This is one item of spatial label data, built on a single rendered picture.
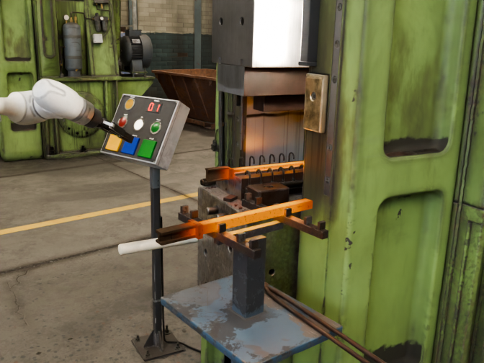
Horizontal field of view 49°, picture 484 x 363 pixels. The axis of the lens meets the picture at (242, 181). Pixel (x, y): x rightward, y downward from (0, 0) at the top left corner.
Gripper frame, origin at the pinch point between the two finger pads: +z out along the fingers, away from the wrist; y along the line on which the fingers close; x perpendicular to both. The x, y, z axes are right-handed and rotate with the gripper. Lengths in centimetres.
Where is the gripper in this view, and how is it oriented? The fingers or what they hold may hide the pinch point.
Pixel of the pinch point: (125, 136)
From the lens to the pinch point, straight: 212.3
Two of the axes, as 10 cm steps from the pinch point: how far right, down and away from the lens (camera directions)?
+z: 5.1, 3.1, 8.0
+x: 3.2, -9.3, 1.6
